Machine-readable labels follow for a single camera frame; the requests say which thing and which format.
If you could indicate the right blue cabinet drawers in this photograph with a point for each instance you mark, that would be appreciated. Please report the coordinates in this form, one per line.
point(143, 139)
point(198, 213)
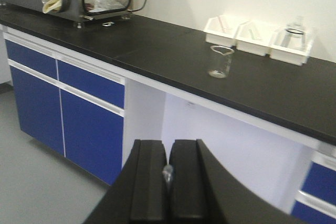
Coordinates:
point(315, 198)

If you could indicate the right white storage bin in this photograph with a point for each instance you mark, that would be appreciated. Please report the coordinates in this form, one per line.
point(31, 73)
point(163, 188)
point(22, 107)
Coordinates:
point(292, 56)

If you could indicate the clear plastic pipette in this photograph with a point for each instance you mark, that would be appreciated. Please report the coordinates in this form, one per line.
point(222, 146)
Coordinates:
point(168, 176)

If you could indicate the blue lab bench cabinet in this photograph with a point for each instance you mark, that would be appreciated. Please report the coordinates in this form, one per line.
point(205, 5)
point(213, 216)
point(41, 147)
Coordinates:
point(74, 108)

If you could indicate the middle white storage bin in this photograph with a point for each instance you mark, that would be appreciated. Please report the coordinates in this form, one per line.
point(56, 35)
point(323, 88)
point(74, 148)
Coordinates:
point(255, 37)

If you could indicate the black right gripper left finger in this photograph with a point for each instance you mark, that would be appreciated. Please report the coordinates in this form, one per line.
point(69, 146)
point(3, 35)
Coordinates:
point(138, 195)

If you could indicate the white storage bin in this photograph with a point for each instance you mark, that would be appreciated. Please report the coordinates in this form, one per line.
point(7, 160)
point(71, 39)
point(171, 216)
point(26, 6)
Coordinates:
point(255, 37)
point(214, 34)
point(292, 56)

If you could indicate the left white storage bin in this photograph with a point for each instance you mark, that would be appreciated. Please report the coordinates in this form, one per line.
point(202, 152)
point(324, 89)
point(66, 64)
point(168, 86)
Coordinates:
point(214, 34)

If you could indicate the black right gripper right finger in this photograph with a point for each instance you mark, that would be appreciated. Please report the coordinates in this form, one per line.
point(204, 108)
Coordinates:
point(204, 191)

